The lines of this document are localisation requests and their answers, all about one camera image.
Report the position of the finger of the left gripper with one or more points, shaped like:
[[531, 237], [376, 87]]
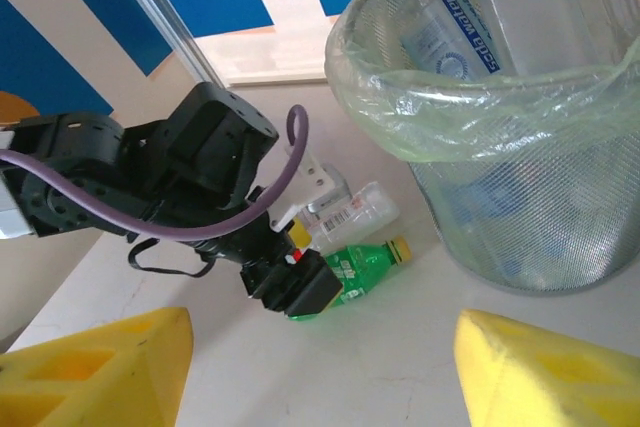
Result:
[[310, 287], [301, 234]]

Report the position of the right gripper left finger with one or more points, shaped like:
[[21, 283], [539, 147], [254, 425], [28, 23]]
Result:
[[100, 382]]

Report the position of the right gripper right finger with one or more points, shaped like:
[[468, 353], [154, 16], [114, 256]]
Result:
[[550, 387]]

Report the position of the green plastic bottle yellow cap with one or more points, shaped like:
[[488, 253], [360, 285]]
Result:
[[370, 267]]

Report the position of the white bottle red cap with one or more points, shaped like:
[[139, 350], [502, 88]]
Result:
[[370, 207]]

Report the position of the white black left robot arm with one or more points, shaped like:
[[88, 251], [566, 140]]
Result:
[[12, 217]]

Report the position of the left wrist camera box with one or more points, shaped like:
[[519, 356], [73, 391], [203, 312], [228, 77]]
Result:
[[332, 194]]

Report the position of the white left camera bracket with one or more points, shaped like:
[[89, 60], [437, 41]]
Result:
[[312, 167]]

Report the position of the aluminium frame post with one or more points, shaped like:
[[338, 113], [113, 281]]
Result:
[[170, 22]]

